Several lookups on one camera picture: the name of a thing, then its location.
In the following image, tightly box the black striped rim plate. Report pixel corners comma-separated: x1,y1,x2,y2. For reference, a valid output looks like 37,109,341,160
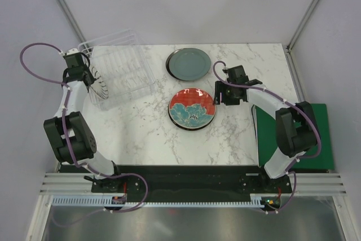
168,112,214,131

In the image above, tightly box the white wire dish rack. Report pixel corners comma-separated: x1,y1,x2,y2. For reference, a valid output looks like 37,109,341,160
78,30,155,111

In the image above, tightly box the white cable duct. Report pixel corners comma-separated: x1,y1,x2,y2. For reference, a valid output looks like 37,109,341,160
52,194,280,208

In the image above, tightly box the teal green plate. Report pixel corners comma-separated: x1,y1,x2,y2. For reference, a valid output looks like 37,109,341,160
176,48,212,81

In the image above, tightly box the white black radial plate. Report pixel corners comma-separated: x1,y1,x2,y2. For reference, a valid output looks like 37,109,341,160
90,65,109,100

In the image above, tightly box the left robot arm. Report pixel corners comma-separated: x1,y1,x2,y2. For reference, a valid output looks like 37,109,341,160
43,49,124,192

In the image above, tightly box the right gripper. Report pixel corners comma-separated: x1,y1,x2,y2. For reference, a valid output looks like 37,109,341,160
213,80,241,106

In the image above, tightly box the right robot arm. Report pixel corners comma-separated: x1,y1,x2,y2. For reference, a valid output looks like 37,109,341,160
213,61,322,192

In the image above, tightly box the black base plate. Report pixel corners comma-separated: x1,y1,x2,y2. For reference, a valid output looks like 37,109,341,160
90,164,294,204

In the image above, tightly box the red plate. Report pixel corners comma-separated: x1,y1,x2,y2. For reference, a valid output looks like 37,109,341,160
168,88,216,128

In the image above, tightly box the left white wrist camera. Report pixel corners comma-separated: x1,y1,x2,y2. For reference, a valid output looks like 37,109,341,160
59,48,79,56

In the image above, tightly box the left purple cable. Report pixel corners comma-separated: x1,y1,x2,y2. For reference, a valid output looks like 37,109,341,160
20,42,149,213

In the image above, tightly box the green binder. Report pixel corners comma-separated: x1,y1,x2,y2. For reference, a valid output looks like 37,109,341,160
253,103,334,173

